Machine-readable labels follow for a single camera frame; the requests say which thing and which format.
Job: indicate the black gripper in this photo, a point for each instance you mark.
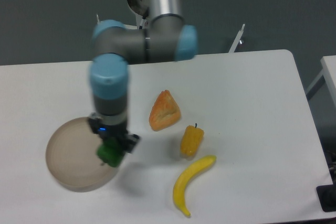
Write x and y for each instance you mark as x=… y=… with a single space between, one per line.
x=117 y=132

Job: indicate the green toy pepper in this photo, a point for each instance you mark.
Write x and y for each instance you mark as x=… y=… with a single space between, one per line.
x=110 y=153

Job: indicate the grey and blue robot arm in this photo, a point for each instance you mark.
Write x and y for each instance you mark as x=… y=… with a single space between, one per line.
x=167 y=38

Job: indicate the beige round plate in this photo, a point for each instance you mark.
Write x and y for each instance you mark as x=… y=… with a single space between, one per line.
x=71 y=157

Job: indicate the orange toy pepper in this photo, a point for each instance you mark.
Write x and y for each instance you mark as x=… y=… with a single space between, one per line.
x=191 y=140

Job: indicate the orange toy bread slice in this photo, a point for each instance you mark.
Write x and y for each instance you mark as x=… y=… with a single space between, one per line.
x=165 y=112

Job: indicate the yellow toy banana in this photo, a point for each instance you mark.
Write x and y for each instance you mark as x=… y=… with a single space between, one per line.
x=192 y=171

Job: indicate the black device at table edge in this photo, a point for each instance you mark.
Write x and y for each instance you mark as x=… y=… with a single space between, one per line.
x=326 y=195

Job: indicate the white side table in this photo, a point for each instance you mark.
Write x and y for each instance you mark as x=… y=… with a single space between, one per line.
x=325 y=76

